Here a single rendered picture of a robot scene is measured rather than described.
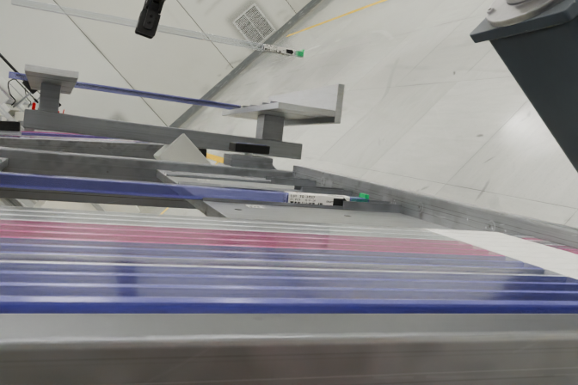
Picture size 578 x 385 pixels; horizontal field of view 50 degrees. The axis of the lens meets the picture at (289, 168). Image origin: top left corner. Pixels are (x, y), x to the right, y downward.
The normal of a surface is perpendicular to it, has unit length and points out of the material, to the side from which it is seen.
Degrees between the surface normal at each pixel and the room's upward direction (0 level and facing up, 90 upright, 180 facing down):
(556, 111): 90
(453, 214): 43
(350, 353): 90
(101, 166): 90
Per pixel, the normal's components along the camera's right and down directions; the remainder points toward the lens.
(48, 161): 0.32, 0.08
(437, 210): -0.94, -0.08
